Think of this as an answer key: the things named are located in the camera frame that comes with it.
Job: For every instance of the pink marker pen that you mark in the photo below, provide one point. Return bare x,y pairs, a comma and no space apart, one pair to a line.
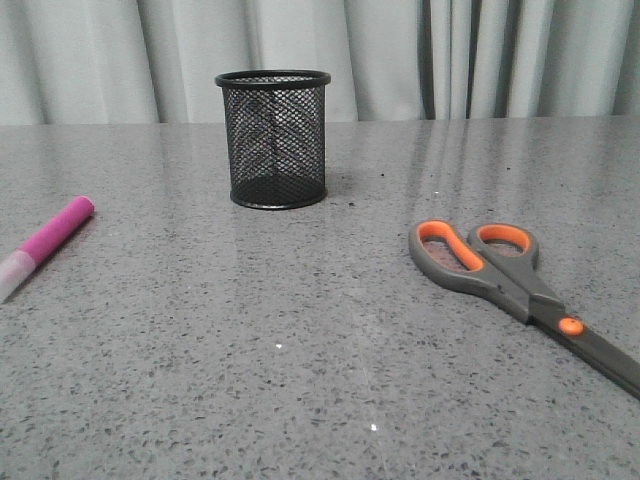
24,260

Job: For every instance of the black mesh pen holder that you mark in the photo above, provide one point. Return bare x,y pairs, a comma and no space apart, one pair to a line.
275,130

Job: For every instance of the grey orange scissors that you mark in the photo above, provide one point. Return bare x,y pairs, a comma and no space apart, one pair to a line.
497,262

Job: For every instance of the grey curtain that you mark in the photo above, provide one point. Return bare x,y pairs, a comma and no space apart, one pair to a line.
103,62

